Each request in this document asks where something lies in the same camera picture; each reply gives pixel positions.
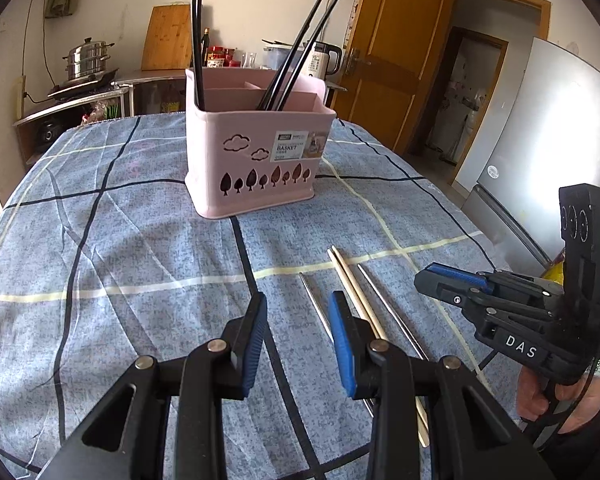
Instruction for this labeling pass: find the person's right hand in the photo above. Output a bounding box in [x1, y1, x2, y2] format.
[516, 357, 600, 436]

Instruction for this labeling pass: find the blue checked tablecloth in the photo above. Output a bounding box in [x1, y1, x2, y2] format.
[0, 110, 521, 480]

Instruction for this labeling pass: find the metal chopstick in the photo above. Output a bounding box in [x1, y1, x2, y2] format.
[298, 272, 337, 341]
[356, 263, 428, 361]

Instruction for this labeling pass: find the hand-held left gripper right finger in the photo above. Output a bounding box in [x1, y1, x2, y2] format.
[328, 290, 556, 480]

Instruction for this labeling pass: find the white electric kettle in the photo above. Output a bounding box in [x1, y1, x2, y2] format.
[300, 41, 343, 83]

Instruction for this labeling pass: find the gas stove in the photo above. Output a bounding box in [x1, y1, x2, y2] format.
[47, 70, 121, 98]

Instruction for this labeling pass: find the pink utensil basket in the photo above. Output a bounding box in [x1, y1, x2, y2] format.
[184, 67, 337, 220]

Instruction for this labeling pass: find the wooden door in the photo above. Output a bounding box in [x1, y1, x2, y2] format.
[330, 0, 456, 153]

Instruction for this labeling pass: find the clear plastic container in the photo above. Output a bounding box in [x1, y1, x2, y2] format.
[262, 40, 301, 72]

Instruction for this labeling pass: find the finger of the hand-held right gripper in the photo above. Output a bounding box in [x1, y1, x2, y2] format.
[430, 262, 563, 311]
[414, 270, 492, 322]

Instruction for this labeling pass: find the thin black wall cable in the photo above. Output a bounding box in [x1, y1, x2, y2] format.
[22, 0, 58, 93]

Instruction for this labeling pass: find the black chopstick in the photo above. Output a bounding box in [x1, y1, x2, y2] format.
[191, 0, 203, 111]
[272, 0, 343, 112]
[256, 0, 325, 111]
[265, 35, 313, 111]
[198, 0, 207, 111]

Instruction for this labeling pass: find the wooden chopstick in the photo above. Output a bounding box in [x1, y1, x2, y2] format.
[327, 246, 431, 448]
[332, 244, 388, 341]

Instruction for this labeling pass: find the hanging wall strip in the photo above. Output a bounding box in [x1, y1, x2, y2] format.
[346, 0, 367, 52]

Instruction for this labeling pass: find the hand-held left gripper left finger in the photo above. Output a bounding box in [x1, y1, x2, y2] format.
[35, 291, 269, 480]

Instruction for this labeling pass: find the wooden cutting board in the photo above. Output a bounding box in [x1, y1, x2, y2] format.
[141, 4, 193, 72]

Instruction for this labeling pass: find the silver refrigerator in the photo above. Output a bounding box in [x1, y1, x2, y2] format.
[452, 36, 600, 266]

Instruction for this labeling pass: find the power strip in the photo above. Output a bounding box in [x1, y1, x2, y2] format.
[14, 75, 27, 122]

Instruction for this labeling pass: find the metal door handle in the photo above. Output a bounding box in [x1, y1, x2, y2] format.
[341, 47, 372, 77]

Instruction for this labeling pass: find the steel steamer pot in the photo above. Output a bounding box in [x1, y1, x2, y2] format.
[62, 37, 116, 83]

